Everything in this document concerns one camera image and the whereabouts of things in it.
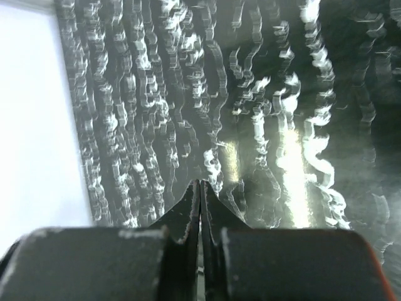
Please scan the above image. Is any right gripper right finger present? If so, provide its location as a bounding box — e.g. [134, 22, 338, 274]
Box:
[200, 180, 249, 300]

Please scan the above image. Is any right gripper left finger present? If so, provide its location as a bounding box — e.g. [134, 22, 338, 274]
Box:
[150, 179, 201, 300]

